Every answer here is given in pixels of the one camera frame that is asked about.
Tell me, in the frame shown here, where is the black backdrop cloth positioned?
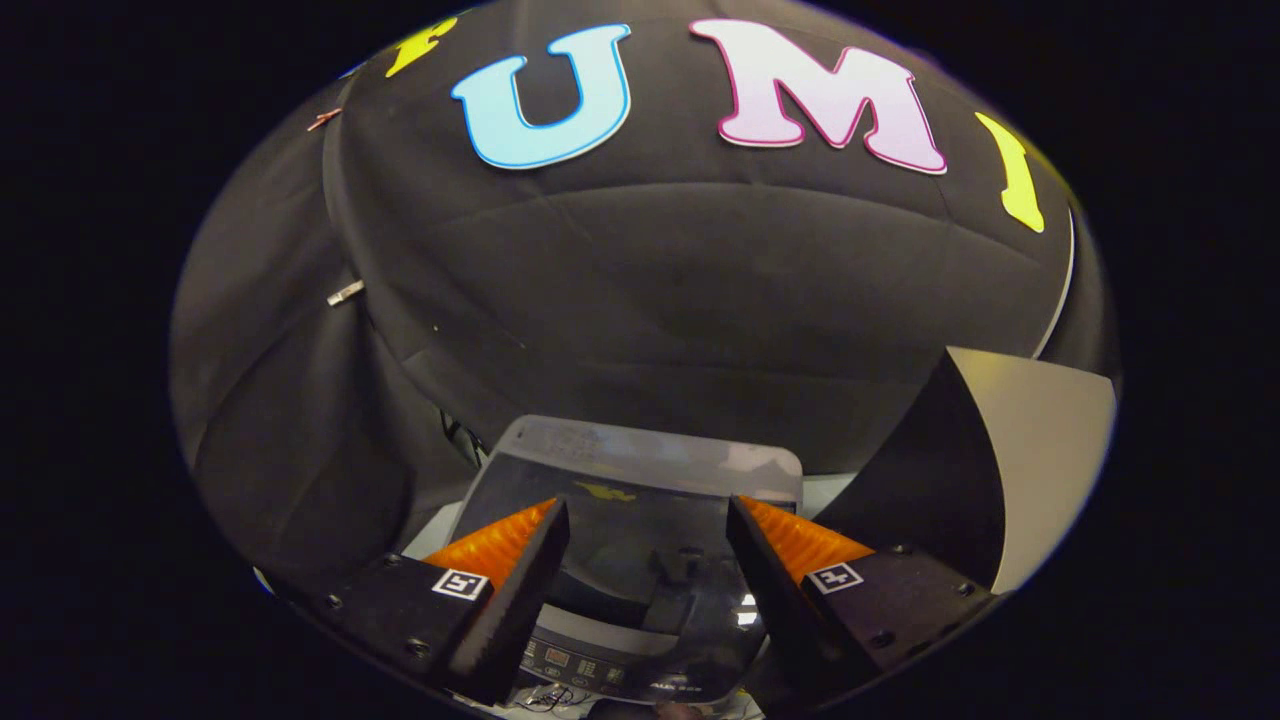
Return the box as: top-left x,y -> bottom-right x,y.
168,0 -> 1121,601

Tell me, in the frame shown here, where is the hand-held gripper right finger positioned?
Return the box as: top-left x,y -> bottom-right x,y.
725,494 -> 1001,717

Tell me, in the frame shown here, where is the grey and black box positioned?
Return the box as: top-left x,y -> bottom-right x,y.
812,345 -> 1118,596

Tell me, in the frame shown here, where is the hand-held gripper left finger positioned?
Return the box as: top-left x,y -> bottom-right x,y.
305,497 -> 571,708

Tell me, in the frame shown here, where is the small top-loading washing machine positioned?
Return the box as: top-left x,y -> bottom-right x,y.
447,414 -> 806,707

